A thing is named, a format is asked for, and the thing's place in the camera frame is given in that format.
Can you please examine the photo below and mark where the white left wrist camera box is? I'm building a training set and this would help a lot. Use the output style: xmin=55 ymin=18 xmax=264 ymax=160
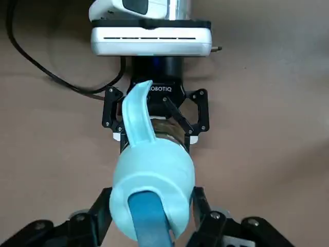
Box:
xmin=90 ymin=20 xmax=213 ymax=57

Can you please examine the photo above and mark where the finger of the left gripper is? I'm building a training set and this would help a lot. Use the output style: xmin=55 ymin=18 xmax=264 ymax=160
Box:
xmin=163 ymin=88 xmax=210 ymax=153
xmin=101 ymin=86 xmax=127 ymax=153

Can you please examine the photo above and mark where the black cable with silver connector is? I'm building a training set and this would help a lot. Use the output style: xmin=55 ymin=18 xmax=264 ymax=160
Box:
xmin=5 ymin=0 xmax=126 ymax=100

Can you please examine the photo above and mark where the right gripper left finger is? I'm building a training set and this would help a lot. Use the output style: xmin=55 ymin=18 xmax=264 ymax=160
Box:
xmin=0 ymin=187 xmax=114 ymax=247

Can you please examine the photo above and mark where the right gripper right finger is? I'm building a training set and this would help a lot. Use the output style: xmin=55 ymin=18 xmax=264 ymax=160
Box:
xmin=189 ymin=186 xmax=296 ymax=247

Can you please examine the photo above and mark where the light-blue jar lid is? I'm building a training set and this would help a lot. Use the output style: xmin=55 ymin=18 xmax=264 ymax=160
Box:
xmin=109 ymin=79 xmax=198 ymax=247

